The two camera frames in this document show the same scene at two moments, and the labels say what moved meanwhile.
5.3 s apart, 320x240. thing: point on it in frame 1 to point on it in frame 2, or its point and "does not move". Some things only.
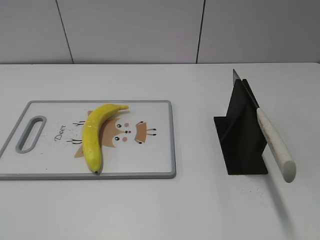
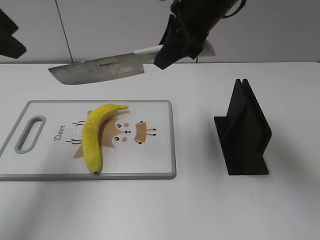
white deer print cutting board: [46, 142] does not move
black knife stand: [241, 137] does not move
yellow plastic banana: [92, 131] does not move
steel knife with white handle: [285, 165] to [125, 65]
